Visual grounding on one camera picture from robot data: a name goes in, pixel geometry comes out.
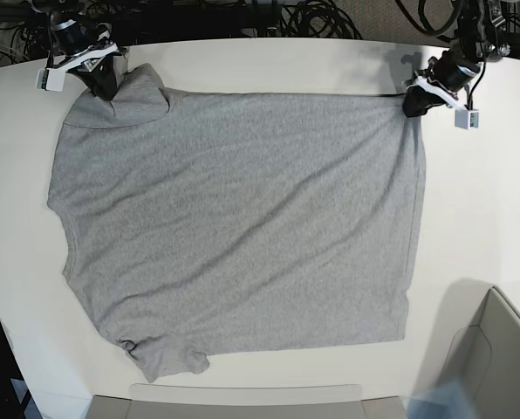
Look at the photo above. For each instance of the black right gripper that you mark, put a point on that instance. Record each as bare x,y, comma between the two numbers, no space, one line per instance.
76,38

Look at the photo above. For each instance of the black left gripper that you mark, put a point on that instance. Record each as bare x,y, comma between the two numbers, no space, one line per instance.
452,71

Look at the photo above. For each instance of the grey T-shirt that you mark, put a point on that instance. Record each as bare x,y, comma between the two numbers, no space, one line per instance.
200,224

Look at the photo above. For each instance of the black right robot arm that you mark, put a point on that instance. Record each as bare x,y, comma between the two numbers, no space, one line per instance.
70,10

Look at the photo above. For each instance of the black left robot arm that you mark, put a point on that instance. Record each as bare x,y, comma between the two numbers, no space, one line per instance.
475,33

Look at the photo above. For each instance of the beige box at right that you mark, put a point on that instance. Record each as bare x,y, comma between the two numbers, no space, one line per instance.
481,375

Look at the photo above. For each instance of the beige box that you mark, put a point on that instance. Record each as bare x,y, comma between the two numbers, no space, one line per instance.
481,375
157,401

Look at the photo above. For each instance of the beige box at bottom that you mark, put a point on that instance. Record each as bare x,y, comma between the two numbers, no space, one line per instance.
157,401

